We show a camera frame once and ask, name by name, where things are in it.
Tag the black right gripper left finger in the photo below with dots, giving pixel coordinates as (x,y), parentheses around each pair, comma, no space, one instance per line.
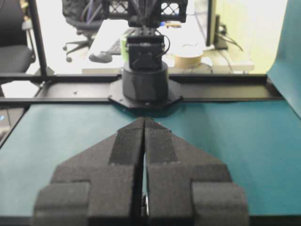
(101,186)

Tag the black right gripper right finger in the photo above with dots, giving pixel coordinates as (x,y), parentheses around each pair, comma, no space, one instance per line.
(187,186)

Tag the teal table mat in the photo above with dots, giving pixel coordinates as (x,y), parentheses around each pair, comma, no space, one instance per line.
(259,141)

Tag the roll of brown tape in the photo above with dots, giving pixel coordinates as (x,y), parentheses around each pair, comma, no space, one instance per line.
(187,60)

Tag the green cup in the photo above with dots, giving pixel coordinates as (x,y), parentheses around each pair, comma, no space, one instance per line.
(123,47)

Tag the black office chair left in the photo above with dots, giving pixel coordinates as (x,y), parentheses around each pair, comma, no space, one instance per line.
(15,55)

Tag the black office chair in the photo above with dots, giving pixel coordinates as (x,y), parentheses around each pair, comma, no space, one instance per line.
(86,16)
(15,55)

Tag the black aluminium frame rail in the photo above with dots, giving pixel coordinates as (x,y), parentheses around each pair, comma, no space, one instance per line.
(107,88)

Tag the black vertical frame post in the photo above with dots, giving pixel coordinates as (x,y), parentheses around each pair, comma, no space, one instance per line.
(44,69)

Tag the black monitor with cables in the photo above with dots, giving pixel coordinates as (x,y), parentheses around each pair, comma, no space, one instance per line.
(215,37)

